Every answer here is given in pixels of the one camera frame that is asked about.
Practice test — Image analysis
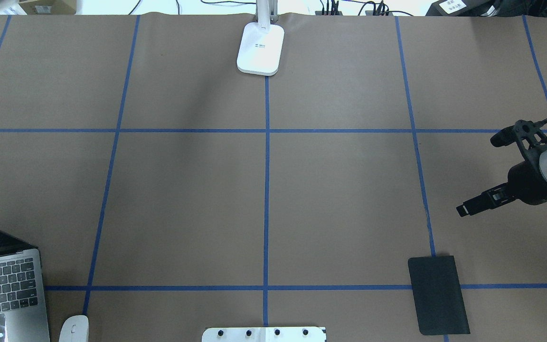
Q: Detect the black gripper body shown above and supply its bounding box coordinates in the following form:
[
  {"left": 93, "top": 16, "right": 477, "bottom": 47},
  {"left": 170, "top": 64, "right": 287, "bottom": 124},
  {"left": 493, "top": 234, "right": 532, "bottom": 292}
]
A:
[{"left": 507, "top": 161, "right": 547, "bottom": 205}]

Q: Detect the white desk lamp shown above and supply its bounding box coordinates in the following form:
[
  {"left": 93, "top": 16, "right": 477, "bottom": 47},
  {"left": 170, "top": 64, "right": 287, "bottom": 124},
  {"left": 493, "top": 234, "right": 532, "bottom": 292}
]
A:
[{"left": 236, "top": 0, "right": 286, "bottom": 76}]

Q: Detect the cardboard box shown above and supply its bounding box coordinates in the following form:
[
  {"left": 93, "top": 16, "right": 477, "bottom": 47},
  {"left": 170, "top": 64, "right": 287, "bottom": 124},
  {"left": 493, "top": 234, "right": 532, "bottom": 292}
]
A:
[{"left": 18, "top": 0, "right": 77, "bottom": 15}]

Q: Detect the white wireless mouse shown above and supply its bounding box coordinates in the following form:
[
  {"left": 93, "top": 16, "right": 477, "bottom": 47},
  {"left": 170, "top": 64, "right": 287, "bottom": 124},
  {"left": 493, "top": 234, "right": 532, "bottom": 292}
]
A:
[{"left": 58, "top": 315, "right": 89, "bottom": 342}]

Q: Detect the grey laptop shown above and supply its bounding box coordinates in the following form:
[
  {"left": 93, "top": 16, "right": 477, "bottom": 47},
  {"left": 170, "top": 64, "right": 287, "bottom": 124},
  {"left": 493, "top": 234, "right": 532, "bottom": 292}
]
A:
[{"left": 0, "top": 231, "right": 50, "bottom": 342}]

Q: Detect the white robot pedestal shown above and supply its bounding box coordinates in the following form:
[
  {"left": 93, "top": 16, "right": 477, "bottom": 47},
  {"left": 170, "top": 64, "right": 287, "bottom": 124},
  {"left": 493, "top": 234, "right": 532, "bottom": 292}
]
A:
[{"left": 201, "top": 326, "right": 327, "bottom": 342}]

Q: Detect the black mouse pad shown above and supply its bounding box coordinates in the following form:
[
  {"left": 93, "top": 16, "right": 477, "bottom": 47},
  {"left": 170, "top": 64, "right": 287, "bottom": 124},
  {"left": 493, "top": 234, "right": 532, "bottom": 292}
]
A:
[{"left": 407, "top": 255, "right": 471, "bottom": 336}]

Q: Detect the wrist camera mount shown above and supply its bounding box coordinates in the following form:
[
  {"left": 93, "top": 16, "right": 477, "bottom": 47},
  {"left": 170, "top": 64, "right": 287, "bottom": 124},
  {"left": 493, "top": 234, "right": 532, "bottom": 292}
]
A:
[{"left": 490, "top": 119, "right": 547, "bottom": 167}]

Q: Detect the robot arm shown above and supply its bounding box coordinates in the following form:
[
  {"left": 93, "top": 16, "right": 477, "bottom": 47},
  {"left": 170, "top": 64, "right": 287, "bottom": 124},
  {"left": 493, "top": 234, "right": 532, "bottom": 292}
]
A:
[{"left": 456, "top": 150, "right": 547, "bottom": 217}]

